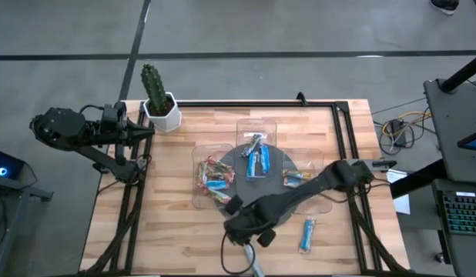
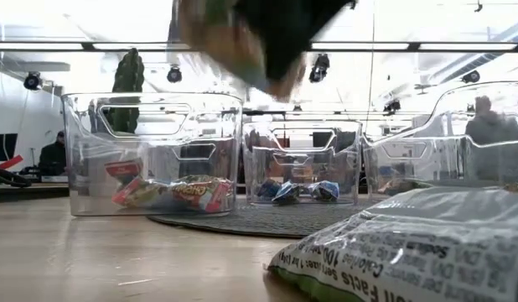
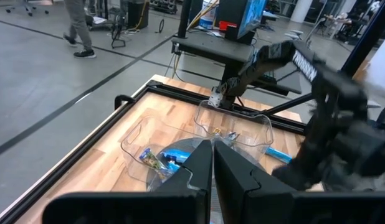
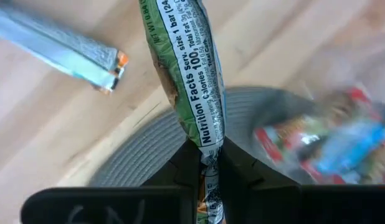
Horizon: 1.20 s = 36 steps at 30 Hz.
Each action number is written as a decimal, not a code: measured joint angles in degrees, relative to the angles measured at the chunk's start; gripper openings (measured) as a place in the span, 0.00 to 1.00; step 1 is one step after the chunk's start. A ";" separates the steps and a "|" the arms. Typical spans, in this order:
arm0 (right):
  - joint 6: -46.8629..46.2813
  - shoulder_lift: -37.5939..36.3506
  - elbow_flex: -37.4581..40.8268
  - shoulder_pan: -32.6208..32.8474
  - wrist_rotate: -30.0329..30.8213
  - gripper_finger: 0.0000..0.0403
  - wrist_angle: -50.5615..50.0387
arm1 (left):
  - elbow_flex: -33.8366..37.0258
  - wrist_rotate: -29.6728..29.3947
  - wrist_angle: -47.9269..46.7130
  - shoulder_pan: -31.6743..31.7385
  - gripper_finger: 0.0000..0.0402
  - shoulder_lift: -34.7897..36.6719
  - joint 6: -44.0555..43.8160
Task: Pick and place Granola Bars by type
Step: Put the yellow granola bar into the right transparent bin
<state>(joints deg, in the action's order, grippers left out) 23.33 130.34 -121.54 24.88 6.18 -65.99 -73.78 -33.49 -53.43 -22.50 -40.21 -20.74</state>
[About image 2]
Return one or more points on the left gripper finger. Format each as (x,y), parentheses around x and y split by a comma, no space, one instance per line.
(284,33)

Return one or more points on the green orange granola bar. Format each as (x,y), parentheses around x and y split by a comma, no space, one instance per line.
(225,46)

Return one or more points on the blue green granola bar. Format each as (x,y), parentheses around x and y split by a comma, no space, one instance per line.
(268,189)

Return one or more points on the white-backed green-edged granola bar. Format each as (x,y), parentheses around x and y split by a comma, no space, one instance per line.
(410,251)

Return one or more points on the black ceiling spotlight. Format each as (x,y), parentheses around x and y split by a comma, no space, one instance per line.
(470,76)
(32,81)
(392,105)
(319,67)
(174,74)

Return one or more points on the clear plastic bin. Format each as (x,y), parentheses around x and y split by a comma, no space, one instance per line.
(301,168)
(452,159)
(158,126)

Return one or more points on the round grey woven mat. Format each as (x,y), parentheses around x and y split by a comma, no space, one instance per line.
(263,220)

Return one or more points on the person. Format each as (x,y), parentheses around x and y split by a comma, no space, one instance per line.
(489,126)
(53,157)

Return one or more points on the horizontal light bar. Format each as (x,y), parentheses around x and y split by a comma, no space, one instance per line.
(37,46)

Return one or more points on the grey ceiling duct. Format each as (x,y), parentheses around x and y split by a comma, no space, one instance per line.
(485,58)

